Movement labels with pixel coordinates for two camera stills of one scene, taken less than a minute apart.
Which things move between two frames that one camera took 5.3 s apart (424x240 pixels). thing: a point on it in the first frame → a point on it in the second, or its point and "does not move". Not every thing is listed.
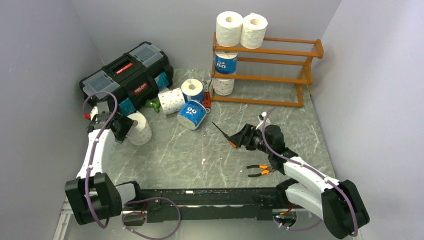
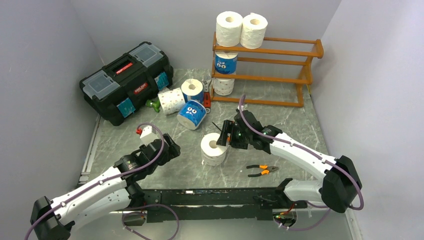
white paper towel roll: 140,132 → 212,154
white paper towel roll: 253,31 does not move
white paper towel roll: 228,28 does not move
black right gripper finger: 241,138 → 227,128
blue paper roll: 226,62 does not move
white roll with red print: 223,86 does not move
